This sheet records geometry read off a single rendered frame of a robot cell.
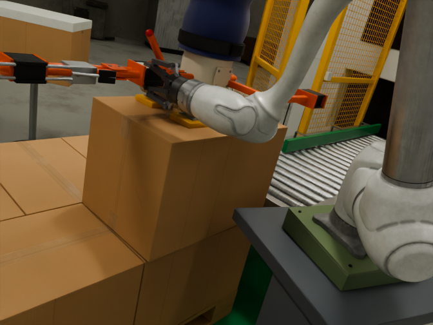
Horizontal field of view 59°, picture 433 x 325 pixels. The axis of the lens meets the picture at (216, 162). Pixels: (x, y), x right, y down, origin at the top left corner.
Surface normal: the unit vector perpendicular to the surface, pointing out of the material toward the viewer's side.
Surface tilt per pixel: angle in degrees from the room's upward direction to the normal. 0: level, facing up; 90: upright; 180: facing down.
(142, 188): 89
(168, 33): 90
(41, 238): 0
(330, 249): 4
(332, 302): 0
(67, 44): 90
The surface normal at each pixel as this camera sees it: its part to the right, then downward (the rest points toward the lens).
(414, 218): -0.15, 0.21
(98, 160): -0.66, 0.14
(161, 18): 0.39, 0.44
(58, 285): 0.22, -0.90
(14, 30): 0.01, 0.39
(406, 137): -0.67, 0.34
